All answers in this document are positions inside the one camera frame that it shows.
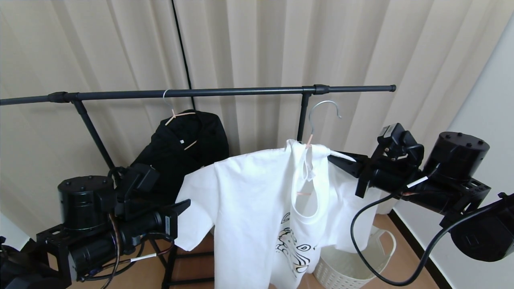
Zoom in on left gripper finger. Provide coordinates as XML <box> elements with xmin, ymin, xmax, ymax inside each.
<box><xmin>171</xmin><ymin>199</ymin><xmax>191</xmax><ymax>216</ymax></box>

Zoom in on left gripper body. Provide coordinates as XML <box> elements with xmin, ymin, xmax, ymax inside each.
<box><xmin>70</xmin><ymin>207</ymin><xmax>179</xmax><ymax>277</ymax></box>

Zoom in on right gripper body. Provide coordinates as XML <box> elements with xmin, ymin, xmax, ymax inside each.
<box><xmin>355</xmin><ymin>153</ymin><xmax>446</xmax><ymax>209</ymax></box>

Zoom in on black shorts with white cords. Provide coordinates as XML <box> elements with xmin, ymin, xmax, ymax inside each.
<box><xmin>131</xmin><ymin>109</ymin><xmax>230</xmax><ymax>209</ymax></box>

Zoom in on white garment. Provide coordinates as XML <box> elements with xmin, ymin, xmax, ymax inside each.
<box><xmin>175</xmin><ymin>139</ymin><xmax>382</xmax><ymax>289</ymax></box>

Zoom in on pink clothes hanger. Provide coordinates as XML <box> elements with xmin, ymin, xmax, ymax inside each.
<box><xmin>163</xmin><ymin>89</ymin><xmax>198</xmax><ymax>151</ymax></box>
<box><xmin>296</xmin><ymin>100</ymin><xmax>343</xmax><ymax>197</ymax></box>

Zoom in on white laundry basket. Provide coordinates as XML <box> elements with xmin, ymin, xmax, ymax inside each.
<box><xmin>313</xmin><ymin>225</ymin><xmax>397</xmax><ymax>289</ymax></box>

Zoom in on black clothes rack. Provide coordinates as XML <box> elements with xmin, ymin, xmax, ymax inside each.
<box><xmin>0</xmin><ymin>84</ymin><xmax>397</xmax><ymax>289</ymax></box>

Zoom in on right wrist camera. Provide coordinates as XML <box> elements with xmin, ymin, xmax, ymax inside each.
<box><xmin>377</xmin><ymin>123</ymin><xmax>425</xmax><ymax>169</ymax></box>

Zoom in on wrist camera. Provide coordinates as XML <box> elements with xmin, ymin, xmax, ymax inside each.
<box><xmin>114</xmin><ymin>163</ymin><xmax>160</xmax><ymax>220</ymax></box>
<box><xmin>377</xmin><ymin>123</ymin><xmax>425</xmax><ymax>169</ymax></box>

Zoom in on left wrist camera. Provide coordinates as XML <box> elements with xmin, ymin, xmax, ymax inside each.
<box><xmin>114</xmin><ymin>163</ymin><xmax>160</xmax><ymax>220</ymax></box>

